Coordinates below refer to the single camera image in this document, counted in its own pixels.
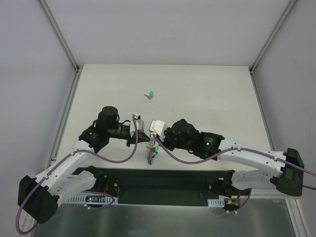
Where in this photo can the metal key organizer ring disc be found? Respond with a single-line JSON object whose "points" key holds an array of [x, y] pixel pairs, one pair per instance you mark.
{"points": [[150, 147]]}

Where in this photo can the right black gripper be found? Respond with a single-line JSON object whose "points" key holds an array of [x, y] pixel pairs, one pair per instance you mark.
{"points": [[165, 138]]}

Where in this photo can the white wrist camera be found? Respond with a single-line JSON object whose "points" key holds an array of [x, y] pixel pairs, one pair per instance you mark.
{"points": [[157, 128], [136, 125]]}

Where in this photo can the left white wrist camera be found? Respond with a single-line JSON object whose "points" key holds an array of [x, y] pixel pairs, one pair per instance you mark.
{"points": [[136, 125]]}

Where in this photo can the key with green tag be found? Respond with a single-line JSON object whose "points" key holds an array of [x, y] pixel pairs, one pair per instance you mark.
{"points": [[150, 95]]}

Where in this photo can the left white cable duct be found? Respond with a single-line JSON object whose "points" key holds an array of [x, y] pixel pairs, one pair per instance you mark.
{"points": [[89, 199]]}

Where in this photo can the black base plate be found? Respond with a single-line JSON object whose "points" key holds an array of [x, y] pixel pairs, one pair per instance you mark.
{"points": [[166, 187]]}

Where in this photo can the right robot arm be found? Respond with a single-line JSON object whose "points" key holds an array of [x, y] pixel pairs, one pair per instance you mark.
{"points": [[282, 170]]}

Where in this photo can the right white cable duct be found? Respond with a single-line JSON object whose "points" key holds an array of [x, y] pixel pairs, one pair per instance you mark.
{"points": [[218, 203]]}

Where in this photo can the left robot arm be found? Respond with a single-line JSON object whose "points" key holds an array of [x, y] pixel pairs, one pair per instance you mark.
{"points": [[42, 195]]}

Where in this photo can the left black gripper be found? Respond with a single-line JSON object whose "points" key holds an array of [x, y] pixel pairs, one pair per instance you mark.
{"points": [[135, 138]]}

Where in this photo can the blue tag key bunch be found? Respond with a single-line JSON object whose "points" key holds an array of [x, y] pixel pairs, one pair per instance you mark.
{"points": [[151, 156]]}

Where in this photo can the white cable duct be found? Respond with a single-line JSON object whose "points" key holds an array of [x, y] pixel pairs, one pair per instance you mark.
{"points": [[218, 203], [89, 199]]}

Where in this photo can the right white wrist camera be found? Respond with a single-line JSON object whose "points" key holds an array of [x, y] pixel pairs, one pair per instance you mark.
{"points": [[157, 128]]}

